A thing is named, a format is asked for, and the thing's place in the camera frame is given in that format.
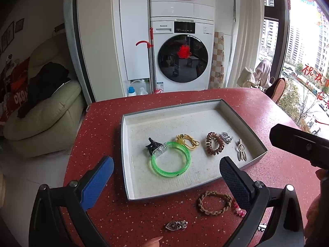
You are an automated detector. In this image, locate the person's right hand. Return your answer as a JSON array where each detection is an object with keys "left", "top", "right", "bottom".
[{"left": 316, "top": 169, "right": 329, "bottom": 183}]

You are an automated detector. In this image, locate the brown spiral hair tie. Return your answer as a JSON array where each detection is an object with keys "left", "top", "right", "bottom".
[{"left": 206, "top": 132, "right": 225, "bottom": 156}]

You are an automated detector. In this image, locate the checkered folded board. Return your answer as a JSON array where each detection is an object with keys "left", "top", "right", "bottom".
[{"left": 209, "top": 32, "right": 225, "bottom": 89}]

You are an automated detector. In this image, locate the ornate silver hair clip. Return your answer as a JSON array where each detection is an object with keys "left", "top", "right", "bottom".
[{"left": 220, "top": 131, "right": 233, "bottom": 144}]

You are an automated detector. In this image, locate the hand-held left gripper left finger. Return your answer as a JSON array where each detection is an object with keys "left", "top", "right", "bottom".
[{"left": 29, "top": 156, "right": 114, "bottom": 247}]

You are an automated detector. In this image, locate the clear plastic hair clip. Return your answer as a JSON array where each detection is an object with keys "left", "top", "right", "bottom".
[{"left": 152, "top": 142, "right": 171, "bottom": 157}]

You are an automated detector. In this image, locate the red handled mop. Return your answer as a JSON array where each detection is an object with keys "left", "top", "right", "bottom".
[{"left": 136, "top": 27, "right": 158, "bottom": 93}]

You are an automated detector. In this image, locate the pale pink towel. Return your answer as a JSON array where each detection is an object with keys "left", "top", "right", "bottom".
[{"left": 254, "top": 59, "right": 272, "bottom": 88}]

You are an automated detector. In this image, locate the large dark picture frame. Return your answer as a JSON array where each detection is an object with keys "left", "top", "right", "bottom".
[{"left": 1, "top": 22, "right": 15, "bottom": 52}]

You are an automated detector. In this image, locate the yellow flower hair tie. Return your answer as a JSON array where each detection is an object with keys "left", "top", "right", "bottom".
[{"left": 176, "top": 133, "right": 200, "bottom": 151}]

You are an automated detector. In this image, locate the clear plastic jug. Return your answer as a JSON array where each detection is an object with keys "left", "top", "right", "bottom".
[{"left": 130, "top": 79, "right": 149, "bottom": 96}]

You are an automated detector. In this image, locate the person's right forearm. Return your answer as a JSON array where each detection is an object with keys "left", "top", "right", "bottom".
[{"left": 305, "top": 192, "right": 329, "bottom": 247}]

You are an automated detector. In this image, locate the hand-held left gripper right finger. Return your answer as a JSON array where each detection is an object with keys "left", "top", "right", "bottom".
[{"left": 219, "top": 156, "right": 305, "bottom": 247}]

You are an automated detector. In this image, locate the red window lettering sticker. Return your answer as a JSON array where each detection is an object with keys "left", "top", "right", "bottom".
[{"left": 301, "top": 62, "right": 329, "bottom": 114}]

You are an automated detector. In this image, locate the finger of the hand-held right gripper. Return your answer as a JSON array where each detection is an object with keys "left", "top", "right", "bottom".
[{"left": 269, "top": 123, "right": 329, "bottom": 170}]

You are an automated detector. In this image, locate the beige looped hair clip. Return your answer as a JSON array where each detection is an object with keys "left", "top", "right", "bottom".
[{"left": 236, "top": 139, "right": 248, "bottom": 162}]

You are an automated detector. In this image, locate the beige cloth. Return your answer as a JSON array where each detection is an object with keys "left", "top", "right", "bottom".
[{"left": 236, "top": 67, "right": 256, "bottom": 88}]

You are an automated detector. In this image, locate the person's left hand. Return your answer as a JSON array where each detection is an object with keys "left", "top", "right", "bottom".
[{"left": 142, "top": 236, "right": 164, "bottom": 247}]

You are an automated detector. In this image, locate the red printed blanket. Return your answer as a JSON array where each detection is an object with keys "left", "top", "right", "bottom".
[{"left": 0, "top": 58, "right": 30, "bottom": 123}]

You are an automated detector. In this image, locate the white tumble dryer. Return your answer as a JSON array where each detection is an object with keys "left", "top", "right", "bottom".
[{"left": 149, "top": 0, "right": 216, "bottom": 21}]

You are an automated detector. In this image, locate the black clothes pile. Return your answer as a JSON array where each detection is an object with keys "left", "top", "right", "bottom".
[{"left": 17, "top": 62, "right": 71, "bottom": 119}]

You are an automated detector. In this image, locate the red flower door decoration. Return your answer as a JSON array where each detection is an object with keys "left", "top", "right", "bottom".
[{"left": 177, "top": 45, "right": 192, "bottom": 59}]

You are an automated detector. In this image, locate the white tall cabinet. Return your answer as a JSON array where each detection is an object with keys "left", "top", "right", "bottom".
[{"left": 77, "top": 0, "right": 152, "bottom": 103}]

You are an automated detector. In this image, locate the brown braided bracelet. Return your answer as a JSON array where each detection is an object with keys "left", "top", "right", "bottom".
[{"left": 198, "top": 191, "right": 235, "bottom": 216}]

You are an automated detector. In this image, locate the cream leather sofa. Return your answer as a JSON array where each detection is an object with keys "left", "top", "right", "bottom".
[{"left": 4, "top": 35, "right": 86, "bottom": 157}]

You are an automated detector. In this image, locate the green translucent bangle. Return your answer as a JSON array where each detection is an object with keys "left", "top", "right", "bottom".
[{"left": 151, "top": 141, "right": 191, "bottom": 177}]

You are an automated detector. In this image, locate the black claw hair clip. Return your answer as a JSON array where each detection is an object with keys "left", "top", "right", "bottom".
[{"left": 144, "top": 138, "right": 163, "bottom": 157}]

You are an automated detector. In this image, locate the grey shallow tray box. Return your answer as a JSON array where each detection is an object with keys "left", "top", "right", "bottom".
[{"left": 120, "top": 98, "right": 268, "bottom": 202}]

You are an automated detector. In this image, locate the white washing machine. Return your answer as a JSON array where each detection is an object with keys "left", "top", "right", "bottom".
[{"left": 150, "top": 17, "right": 215, "bottom": 92}]

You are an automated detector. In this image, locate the small silver heart brooch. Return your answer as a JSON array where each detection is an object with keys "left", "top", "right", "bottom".
[{"left": 164, "top": 220, "right": 188, "bottom": 232}]

